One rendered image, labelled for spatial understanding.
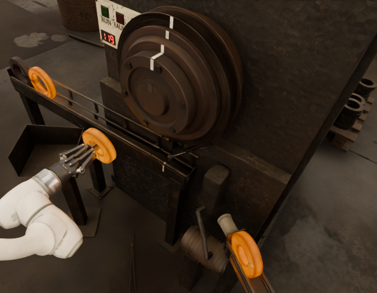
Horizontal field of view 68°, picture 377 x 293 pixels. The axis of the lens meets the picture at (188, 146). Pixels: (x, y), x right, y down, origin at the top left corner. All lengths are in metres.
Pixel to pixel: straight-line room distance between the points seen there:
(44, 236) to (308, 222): 1.68
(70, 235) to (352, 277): 1.67
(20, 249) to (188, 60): 0.69
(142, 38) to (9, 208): 0.66
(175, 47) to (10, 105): 2.23
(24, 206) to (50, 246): 0.15
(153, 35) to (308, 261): 1.61
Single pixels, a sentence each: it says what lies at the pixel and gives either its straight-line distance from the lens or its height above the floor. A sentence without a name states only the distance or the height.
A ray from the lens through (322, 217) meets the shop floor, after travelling 2.23.
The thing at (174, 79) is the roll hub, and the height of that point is 1.22.
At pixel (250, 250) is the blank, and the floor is 0.78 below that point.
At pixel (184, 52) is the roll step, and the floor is 1.27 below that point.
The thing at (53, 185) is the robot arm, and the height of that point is 0.85.
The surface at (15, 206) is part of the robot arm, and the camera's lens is 1.03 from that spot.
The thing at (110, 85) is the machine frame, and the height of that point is 0.87.
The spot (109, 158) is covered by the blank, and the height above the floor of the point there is 0.81.
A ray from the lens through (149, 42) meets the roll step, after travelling 0.89.
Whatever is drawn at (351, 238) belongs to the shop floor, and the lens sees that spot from 2.25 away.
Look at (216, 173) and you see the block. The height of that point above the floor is 0.80.
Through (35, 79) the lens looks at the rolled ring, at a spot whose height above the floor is 0.69.
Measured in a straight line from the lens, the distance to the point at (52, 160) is 1.49.
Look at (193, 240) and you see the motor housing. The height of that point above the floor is 0.52.
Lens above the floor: 1.67
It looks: 46 degrees down
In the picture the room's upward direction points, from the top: 8 degrees clockwise
